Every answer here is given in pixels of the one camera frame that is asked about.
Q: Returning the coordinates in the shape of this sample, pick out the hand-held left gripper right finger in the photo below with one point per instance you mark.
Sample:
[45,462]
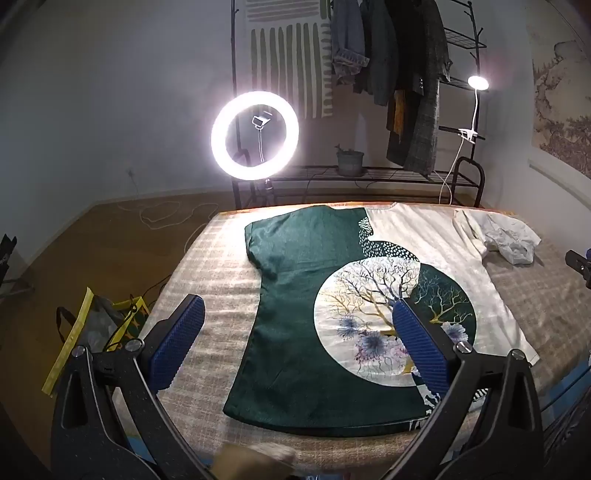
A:
[418,341]

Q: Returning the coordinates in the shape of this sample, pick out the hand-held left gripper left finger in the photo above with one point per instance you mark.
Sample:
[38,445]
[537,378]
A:
[180,337]

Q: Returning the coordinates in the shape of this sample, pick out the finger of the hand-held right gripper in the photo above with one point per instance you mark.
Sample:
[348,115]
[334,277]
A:
[579,265]

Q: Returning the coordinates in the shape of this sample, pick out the green and white printed t-shirt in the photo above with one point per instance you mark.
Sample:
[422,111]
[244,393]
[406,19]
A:
[295,286]

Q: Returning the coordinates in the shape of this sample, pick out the black metal clothes rack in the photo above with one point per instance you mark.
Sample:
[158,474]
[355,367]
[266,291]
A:
[314,171]

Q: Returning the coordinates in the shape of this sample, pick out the yellow and green bag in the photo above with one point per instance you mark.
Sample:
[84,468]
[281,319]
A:
[131,318]

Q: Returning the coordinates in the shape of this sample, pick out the white crumpled cloth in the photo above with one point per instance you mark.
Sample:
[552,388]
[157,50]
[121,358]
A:
[508,240]

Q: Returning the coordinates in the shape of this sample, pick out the beige plaid blanket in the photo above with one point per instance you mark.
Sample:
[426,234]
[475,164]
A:
[217,258]

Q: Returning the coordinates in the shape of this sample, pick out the black folding stand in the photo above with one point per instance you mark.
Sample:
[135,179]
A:
[7,258]

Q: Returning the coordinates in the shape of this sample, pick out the small potted plant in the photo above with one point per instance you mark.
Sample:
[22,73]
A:
[349,164]

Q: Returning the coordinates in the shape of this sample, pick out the grey plaid coat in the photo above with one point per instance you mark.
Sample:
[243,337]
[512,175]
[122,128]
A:
[425,129]

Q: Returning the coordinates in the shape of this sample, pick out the white clip lamp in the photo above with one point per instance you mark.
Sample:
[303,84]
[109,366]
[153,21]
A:
[478,82]

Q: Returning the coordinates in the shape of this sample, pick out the phone holder clip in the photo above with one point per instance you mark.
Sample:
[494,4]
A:
[259,121]

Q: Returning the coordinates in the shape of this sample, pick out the yellow hanging garment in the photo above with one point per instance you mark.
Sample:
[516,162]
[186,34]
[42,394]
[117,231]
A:
[398,110]

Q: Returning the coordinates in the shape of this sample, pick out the black hanging garment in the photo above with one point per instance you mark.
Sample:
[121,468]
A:
[408,46]

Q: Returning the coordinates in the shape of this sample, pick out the dark green jacket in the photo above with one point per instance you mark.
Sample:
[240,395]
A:
[383,55]

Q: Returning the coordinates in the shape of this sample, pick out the blue denim jacket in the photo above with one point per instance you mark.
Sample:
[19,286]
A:
[346,41]

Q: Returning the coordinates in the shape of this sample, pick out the landscape wall poster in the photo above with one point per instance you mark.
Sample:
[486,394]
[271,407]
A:
[558,106]

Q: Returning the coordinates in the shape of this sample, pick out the green striped wall hanging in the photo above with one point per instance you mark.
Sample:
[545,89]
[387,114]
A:
[277,60]

